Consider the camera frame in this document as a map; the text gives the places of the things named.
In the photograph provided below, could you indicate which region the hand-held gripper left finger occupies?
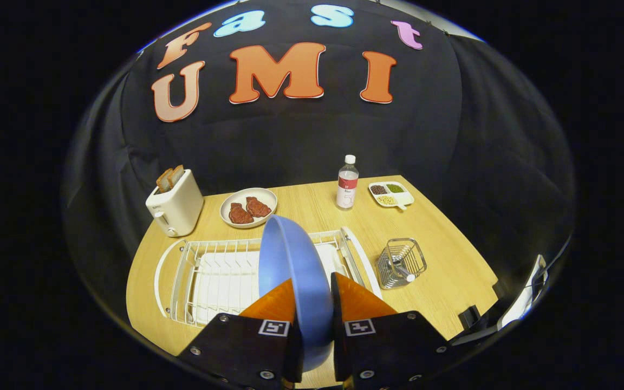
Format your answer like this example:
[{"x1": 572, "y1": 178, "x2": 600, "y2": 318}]
[{"x1": 178, "y1": 278, "x2": 305, "y2": 390}]

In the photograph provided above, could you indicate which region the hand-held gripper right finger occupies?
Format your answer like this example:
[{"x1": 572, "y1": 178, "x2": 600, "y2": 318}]
[{"x1": 331, "y1": 272, "x2": 451, "y2": 390}]

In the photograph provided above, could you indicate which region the white wire dish rack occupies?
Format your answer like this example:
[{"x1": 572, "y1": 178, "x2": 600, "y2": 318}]
[{"x1": 154, "y1": 226, "x2": 383, "y2": 328}]

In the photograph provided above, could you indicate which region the metal wire basket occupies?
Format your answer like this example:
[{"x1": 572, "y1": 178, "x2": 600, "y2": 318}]
[{"x1": 376, "y1": 238, "x2": 427, "y2": 290}]

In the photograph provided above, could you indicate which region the white-handled spoon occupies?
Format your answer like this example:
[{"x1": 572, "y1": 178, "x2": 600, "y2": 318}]
[{"x1": 391, "y1": 260, "x2": 416, "y2": 283}]

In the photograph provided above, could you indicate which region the blue plate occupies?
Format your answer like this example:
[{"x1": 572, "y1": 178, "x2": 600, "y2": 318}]
[{"x1": 258, "y1": 215, "x2": 335, "y2": 372}]

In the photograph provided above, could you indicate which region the beige plate with meat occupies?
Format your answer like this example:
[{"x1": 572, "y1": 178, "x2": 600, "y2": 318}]
[{"x1": 220, "y1": 187, "x2": 278, "y2": 229}]

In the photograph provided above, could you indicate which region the white divided dish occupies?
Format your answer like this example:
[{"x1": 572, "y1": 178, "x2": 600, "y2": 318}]
[{"x1": 368, "y1": 181, "x2": 415, "y2": 211}]

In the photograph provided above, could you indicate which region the small black box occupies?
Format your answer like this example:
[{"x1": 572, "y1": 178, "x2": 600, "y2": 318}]
[{"x1": 458, "y1": 305, "x2": 482, "y2": 329}]

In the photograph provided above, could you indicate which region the red-brown meat piece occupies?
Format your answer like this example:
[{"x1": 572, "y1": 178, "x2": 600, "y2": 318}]
[
  {"x1": 229, "y1": 203, "x2": 255, "y2": 225},
  {"x1": 246, "y1": 197, "x2": 272, "y2": 218}
]

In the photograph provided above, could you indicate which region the white power strip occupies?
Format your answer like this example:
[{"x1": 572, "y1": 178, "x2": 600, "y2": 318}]
[{"x1": 498, "y1": 254, "x2": 549, "y2": 330}]

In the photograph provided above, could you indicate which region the white toaster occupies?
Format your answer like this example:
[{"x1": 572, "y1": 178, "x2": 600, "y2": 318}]
[{"x1": 146, "y1": 169, "x2": 205, "y2": 238}]

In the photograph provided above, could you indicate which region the clear bottle with red label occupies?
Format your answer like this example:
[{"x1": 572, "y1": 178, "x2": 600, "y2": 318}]
[{"x1": 336, "y1": 155, "x2": 360, "y2": 210}]

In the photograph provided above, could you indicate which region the black backdrop cloth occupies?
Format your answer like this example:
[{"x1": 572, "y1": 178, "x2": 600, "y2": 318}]
[{"x1": 63, "y1": 0, "x2": 575, "y2": 326}]

